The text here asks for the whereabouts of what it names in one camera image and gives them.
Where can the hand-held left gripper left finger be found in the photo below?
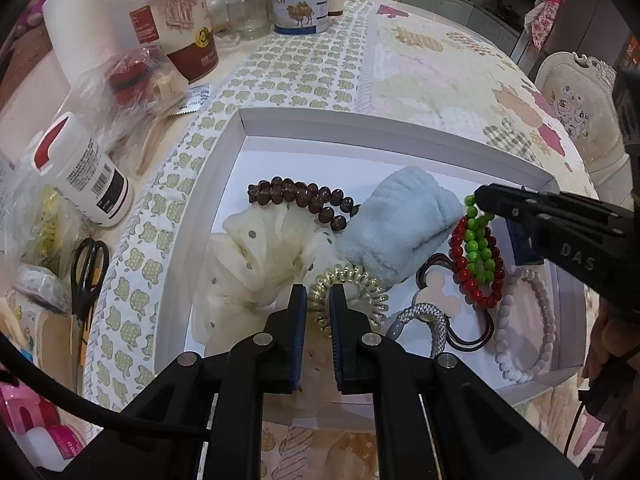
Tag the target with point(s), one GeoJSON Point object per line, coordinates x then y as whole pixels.
{"type": "Point", "coordinates": [299, 322]}

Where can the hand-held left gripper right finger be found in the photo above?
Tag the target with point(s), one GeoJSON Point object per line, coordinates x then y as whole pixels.
{"type": "Point", "coordinates": [336, 332]}

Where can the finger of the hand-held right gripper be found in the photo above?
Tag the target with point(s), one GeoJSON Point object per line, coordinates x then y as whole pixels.
{"type": "Point", "coordinates": [525, 205]}

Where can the cream dotted scrunchie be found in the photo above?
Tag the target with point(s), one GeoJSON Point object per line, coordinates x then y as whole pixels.
{"type": "Point", "coordinates": [250, 260]}

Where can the light blue fluffy scrunchie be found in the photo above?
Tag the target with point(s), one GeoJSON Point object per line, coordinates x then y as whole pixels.
{"type": "Point", "coordinates": [395, 220]}

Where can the white shallow box tray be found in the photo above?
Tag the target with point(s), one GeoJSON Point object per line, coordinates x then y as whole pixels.
{"type": "Point", "coordinates": [350, 145]}

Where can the person's right hand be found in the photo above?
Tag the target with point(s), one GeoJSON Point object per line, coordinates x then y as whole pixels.
{"type": "Point", "coordinates": [612, 350]}

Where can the cream carved floral chair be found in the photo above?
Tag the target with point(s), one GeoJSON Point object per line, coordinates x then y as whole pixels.
{"type": "Point", "coordinates": [575, 100]}

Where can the patchwork quilted tablecloth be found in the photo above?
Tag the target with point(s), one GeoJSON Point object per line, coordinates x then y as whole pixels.
{"type": "Point", "coordinates": [425, 85]}

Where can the pink hanging cloth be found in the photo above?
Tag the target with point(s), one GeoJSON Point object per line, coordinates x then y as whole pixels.
{"type": "Point", "coordinates": [547, 10]}

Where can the black scissors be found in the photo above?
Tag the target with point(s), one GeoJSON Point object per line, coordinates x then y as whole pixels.
{"type": "Point", "coordinates": [87, 290]}

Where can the white bottle with red cap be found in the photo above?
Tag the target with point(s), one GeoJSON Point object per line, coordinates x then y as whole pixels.
{"type": "Point", "coordinates": [85, 170]}

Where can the clear bag with yellow contents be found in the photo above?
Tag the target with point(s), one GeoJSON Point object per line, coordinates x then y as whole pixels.
{"type": "Point", "coordinates": [45, 225]}

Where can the pink packets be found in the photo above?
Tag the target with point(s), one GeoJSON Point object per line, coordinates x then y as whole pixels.
{"type": "Point", "coordinates": [35, 425]}

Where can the clear bag of snacks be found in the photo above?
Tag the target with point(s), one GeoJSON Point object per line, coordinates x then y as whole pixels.
{"type": "Point", "coordinates": [130, 80]}

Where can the small empty glass jar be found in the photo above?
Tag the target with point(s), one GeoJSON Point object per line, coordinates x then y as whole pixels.
{"type": "Point", "coordinates": [248, 12]}

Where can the yellow lid glass jar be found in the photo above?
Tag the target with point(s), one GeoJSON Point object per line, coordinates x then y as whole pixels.
{"type": "Point", "coordinates": [170, 20]}

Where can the white paper towel roll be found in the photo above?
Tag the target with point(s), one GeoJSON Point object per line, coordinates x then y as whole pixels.
{"type": "Point", "coordinates": [75, 25]}

